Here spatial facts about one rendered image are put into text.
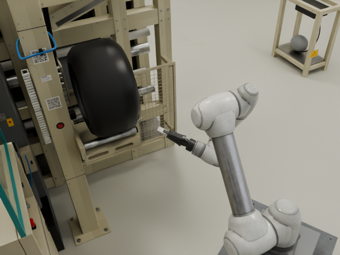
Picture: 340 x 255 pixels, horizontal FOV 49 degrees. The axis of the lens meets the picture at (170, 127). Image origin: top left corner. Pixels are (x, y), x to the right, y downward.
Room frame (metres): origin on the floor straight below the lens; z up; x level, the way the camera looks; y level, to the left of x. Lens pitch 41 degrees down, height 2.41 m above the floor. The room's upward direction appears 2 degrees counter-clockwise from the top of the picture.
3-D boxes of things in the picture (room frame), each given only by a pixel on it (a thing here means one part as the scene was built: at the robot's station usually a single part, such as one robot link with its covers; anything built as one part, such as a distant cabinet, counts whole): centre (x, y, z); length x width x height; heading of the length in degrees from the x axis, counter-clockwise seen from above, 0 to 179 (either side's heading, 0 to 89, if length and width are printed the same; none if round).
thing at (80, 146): (1.73, 0.59, 0.90); 0.40 x 0.03 x 0.10; 24
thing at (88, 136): (1.81, 0.43, 0.80); 0.37 x 0.36 x 0.02; 24
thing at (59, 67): (2.06, 0.78, 1.05); 0.20 x 0.15 x 0.30; 114
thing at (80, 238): (1.68, 0.65, 0.01); 0.27 x 0.27 x 0.02; 24
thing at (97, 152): (1.68, 0.37, 0.83); 0.36 x 0.09 x 0.06; 114
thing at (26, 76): (1.62, 0.72, 1.19); 0.05 x 0.04 x 0.48; 24
